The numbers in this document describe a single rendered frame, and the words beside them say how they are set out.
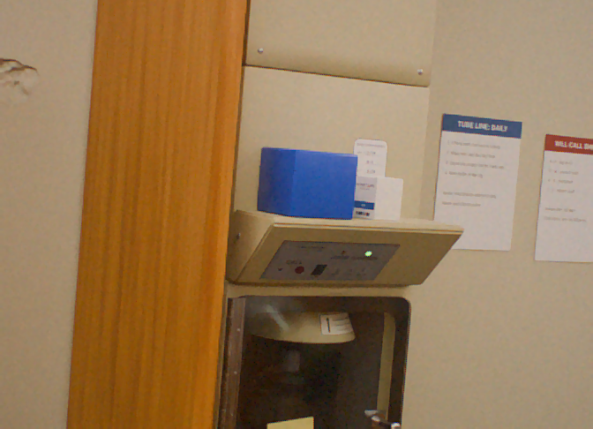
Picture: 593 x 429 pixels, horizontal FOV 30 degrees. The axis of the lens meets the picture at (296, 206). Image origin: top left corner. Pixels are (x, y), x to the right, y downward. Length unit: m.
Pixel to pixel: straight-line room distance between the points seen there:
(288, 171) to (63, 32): 0.58
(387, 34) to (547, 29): 0.83
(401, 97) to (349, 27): 0.14
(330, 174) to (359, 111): 0.18
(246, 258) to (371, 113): 0.31
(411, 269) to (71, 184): 0.61
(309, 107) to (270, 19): 0.14
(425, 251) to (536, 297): 0.88
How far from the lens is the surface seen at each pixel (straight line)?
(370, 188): 1.57
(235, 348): 1.57
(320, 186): 1.49
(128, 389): 1.68
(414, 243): 1.59
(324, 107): 1.61
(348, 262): 1.57
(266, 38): 1.56
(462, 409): 2.40
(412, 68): 1.70
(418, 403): 2.33
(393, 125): 1.68
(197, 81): 1.49
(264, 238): 1.47
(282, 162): 1.49
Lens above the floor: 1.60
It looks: 3 degrees down
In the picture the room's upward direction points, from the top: 5 degrees clockwise
